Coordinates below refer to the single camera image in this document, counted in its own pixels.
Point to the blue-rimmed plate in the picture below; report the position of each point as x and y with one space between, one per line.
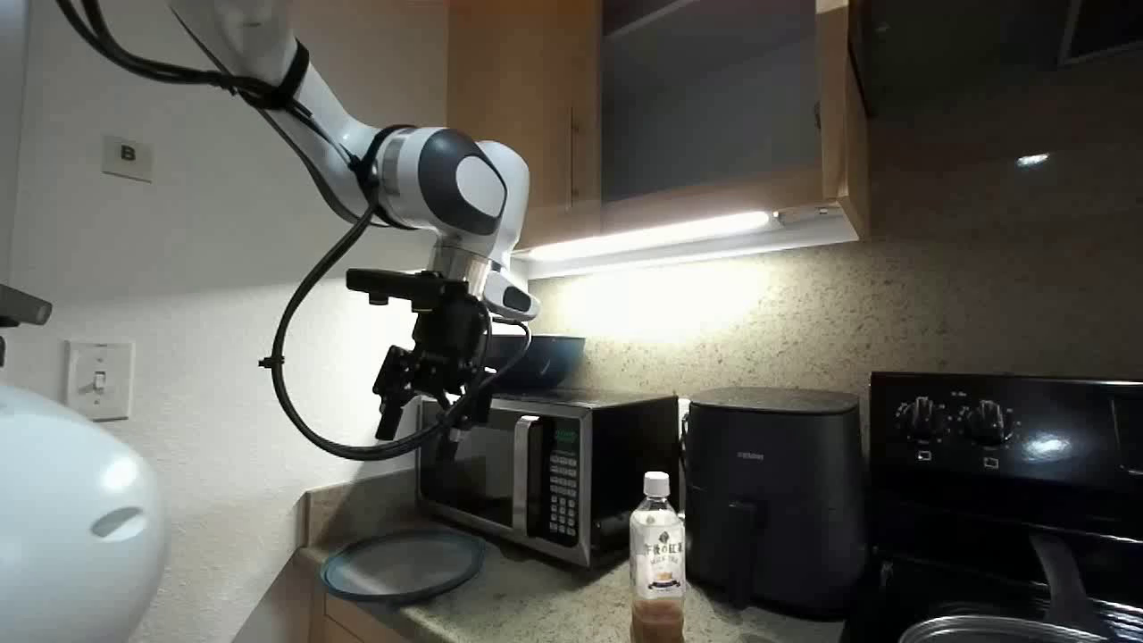
398 564

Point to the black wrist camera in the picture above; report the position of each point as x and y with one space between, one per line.
382 282

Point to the black air fryer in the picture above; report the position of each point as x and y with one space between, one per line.
774 501

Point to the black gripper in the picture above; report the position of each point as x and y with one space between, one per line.
452 325

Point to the white light switch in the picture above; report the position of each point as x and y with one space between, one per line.
99 381

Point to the dark camera mount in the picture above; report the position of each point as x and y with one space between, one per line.
24 307

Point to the wooden wall cabinet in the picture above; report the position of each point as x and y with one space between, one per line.
715 107

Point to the black and silver microwave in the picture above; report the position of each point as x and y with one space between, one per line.
560 476

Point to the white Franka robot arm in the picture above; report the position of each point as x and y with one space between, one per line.
459 180

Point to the dark blue bowl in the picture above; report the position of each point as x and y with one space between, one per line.
541 363

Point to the under-cabinet light strip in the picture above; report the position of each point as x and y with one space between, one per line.
648 237

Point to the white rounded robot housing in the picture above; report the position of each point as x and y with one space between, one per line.
66 522

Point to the clear bottle with white cap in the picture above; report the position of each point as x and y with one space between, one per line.
654 549

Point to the small white wall plate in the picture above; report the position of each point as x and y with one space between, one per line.
127 157

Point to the dark frying pan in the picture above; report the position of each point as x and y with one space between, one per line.
1058 582

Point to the black electric stove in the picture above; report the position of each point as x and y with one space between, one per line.
1001 464

